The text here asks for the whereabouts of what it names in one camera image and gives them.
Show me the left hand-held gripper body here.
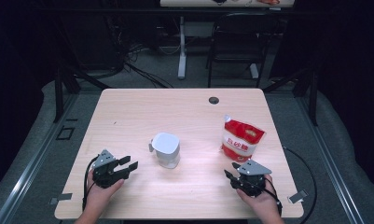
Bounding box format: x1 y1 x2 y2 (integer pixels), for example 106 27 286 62
91 148 125 189

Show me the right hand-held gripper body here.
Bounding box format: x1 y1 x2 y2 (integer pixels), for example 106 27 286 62
232 159 272 198

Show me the red and white sugar bag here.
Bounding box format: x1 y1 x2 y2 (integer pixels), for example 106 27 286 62
219 114 267 163

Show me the white lidded container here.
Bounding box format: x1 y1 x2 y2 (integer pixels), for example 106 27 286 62
148 132 181 170

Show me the person's left hand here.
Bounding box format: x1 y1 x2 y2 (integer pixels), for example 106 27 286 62
85 169 126 213

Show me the person's right hand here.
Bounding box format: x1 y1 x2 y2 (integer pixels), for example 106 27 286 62
235 174 284 220

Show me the grey tape strip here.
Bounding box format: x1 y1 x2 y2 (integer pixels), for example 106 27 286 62
287 189 310 205
48 192 74 206

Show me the black metal stand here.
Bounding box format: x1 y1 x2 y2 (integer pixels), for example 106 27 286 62
262 66 319 127
52 59 112 124

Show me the white desk leg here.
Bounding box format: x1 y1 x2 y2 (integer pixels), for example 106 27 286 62
177 15 187 80
249 63 260 79

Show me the grey cloth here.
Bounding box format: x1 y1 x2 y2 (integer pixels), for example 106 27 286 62
312 90 374 218

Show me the black folding chair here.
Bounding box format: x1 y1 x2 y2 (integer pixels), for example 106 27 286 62
205 12 283 89

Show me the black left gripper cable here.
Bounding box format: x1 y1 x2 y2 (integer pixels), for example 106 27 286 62
81 154 99 213

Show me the aluminium floor rail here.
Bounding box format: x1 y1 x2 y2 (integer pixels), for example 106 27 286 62
0 92 80 224
296 95 367 224

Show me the bundle of floor cables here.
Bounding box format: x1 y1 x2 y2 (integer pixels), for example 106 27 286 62
120 41 174 90

